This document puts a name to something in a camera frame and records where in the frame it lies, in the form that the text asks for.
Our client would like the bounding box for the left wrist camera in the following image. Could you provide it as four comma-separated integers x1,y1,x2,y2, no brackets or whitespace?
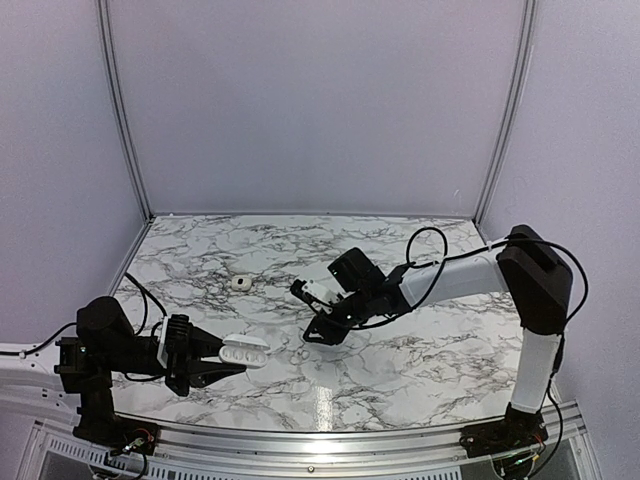
157,314,191,369

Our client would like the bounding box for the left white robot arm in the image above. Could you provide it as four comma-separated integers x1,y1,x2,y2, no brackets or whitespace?
1,296,247,445

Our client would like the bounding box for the front aluminium rail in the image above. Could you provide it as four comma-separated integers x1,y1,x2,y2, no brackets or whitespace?
16,402,601,479

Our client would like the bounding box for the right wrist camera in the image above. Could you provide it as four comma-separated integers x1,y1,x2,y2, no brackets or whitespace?
291,247,386,316

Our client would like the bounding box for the white earbud charging case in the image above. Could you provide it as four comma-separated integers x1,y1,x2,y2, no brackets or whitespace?
218,334,270,369

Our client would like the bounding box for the right aluminium corner post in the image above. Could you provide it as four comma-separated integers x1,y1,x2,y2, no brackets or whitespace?
473,0,539,228

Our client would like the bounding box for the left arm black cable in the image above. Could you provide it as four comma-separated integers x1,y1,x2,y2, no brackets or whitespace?
14,272,171,384

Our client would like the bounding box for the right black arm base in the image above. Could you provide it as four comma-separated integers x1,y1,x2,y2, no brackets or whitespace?
459,402,549,458

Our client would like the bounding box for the left aluminium corner post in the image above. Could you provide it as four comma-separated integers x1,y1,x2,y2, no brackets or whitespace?
96,0,154,222

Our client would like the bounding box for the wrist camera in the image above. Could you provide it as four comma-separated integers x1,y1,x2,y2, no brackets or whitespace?
157,314,191,369
291,247,386,316

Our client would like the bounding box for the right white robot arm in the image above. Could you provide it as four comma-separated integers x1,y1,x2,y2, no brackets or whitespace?
290,225,573,448

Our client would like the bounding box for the aluminium corner post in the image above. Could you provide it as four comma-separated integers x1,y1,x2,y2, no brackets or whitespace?
473,0,539,228
96,0,154,222

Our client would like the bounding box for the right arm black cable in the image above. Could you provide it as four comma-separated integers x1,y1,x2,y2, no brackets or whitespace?
369,227,590,331

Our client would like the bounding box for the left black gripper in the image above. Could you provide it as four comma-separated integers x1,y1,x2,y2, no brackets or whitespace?
104,327,246,398

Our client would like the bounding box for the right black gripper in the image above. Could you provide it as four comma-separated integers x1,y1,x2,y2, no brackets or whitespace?
302,289,374,347

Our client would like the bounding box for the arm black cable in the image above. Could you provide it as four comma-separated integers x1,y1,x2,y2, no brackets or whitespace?
14,272,171,384
369,227,590,331

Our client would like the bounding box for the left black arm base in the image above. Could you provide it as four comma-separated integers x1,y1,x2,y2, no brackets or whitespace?
72,389,160,455

